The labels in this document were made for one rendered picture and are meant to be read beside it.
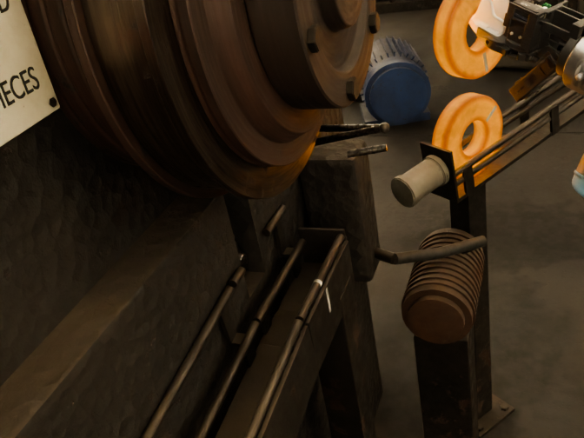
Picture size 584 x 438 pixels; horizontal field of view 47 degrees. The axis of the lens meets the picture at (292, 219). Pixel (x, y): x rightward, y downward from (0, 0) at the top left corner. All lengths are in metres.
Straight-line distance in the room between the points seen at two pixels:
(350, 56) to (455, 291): 0.55
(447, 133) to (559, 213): 1.23
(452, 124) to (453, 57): 0.13
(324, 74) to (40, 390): 0.38
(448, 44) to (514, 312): 1.01
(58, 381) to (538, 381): 1.33
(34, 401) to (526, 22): 0.83
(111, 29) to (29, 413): 0.32
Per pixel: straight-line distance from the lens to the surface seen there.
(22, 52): 0.62
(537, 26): 1.06
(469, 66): 1.17
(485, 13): 1.13
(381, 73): 2.90
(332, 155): 1.04
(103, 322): 0.67
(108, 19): 0.57
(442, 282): 1.18
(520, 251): 2.19
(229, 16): 0.58
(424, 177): 1.18
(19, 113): 0.62
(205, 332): 0.80
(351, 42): 0.77
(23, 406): 0.62
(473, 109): 1.24
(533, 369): 1.79
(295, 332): 0.83
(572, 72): 1.03
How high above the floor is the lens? 1.24
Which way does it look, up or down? 30 degrees down
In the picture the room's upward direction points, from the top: 11 degrees counter-clockwise
